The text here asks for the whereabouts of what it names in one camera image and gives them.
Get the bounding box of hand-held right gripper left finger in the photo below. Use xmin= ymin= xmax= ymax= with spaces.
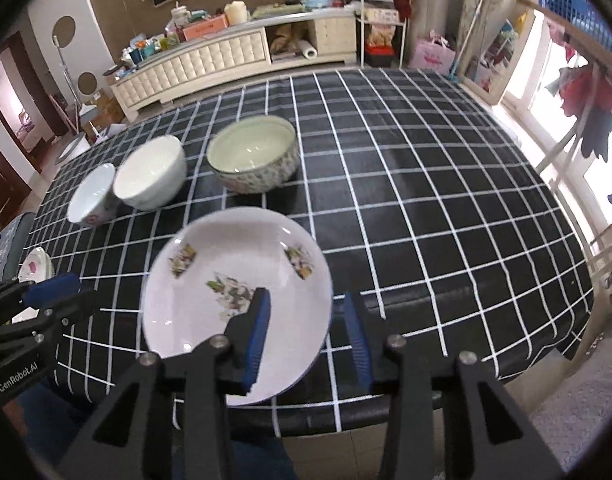
xmin=51 ymin=286 xmax=273 ymax=480

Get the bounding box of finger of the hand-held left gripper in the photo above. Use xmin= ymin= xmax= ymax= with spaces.
xmin=0 ymin=287 xmax=101 ymax=356
xmin=0 ymin=273 xmax=83 ymax=323

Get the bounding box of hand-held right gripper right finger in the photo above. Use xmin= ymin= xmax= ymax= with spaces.
xmin=342 ymin=291 xmax=569 ymax=480

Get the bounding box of small pink floral plate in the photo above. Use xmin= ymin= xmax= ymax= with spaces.
xmin=11 ymin=246 xmax=55 ymax=325

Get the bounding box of large white floral plate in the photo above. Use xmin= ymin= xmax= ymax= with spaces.
xmin=141 ymin=206 xmax=334 ymax=407

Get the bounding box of small floral bowl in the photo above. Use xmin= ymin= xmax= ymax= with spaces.
xmin=67 ymin=162 xmax=121 ymax=227

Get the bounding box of plain white bowl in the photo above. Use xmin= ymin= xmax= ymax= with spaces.
xmin=112 ymin=135 xmax=188 ymax=212

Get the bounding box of green patterned bowl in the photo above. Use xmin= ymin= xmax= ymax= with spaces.
xmin=206 ymin=115 xmax=302 ymax=195

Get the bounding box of grey padded chair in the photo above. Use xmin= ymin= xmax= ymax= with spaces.
xmin=0 ymin=212 xmax=37 ymax=286

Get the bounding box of white plastic basin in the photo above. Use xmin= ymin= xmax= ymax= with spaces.
xmin=53 ymin=132 xmax=93 ymax=167

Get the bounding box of black checked tablecloth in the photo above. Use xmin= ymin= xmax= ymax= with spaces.
xmin=23 ymin=67 xmax=594 ymax=433

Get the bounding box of cardboard box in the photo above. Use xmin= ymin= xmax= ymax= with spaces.
xmin=93 ymin=91 xmax=125 ymax=122

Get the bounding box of cream tufted TV cabinet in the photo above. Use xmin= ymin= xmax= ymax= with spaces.
xmin=108 ymin=10 xmax=359 ymax=123

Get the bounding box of red storage box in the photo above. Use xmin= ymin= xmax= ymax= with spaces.
xmin=364 ymin=42 xmax=395 ymax=67

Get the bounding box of pink gift bag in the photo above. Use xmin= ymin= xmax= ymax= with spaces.
xmin=411 ymin=35 xmax=457 ymax=75

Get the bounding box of pink box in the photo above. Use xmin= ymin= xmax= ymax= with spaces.
xmin=181 ymin=16 xmax=230 ymax=42

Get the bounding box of cream plastic jug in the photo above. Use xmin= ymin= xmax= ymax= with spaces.
xmin=224 ymin=1 xmax=250 ymax=26

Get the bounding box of red hanging garment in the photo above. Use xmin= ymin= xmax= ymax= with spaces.
xmin=546 ymin=62 xmax=612 ymax=161

